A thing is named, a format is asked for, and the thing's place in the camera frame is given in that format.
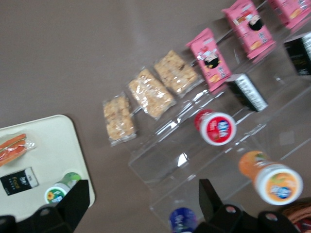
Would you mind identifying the clear acrylic stepped display stand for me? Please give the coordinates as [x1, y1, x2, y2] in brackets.
[128, 0, 311, 228]

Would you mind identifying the blue gum bottle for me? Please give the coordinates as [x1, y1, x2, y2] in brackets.
[169, 205, 199, 233]

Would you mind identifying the dark brown wicker basket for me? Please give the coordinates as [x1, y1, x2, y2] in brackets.
[281, 200, 311, 233]

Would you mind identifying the wrapped triangle sandwich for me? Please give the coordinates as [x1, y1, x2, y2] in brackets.
[0, 133, 37, 167]

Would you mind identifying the orange gum bottle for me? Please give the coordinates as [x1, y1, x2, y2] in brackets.
[238, 150, 304, 206]

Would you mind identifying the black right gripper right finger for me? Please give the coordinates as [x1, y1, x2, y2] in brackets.
[193, 178, 246, 233]

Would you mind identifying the beige plastic tray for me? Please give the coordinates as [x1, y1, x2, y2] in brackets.
[0, 114, 97, 219]

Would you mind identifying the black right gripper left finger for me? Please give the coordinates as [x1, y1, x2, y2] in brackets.
[32, 179, 91, 233]

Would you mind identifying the red gum bottle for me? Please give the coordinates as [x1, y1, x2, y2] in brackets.
[194, 109, 237, 147]

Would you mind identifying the wrapped cereal bar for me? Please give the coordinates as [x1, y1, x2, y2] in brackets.
[103, 95, 137, 147]
[128, 68, 176, 121]
[153, 50, 204, 98]

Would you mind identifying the pink snack packet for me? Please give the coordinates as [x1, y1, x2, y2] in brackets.
[221, 0, 277, 59]
[266, 0, 311, 30]
[186, 27, 232, 93]

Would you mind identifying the green gum bottle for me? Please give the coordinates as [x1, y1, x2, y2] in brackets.
[44, 171, 82, 204]

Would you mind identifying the black white gum box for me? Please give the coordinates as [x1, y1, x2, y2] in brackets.
[225, 73, 269, 113]
[283, 32, 311, 78]

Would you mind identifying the black gum pack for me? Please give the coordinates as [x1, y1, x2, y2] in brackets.
[0, 166, 40, 196]

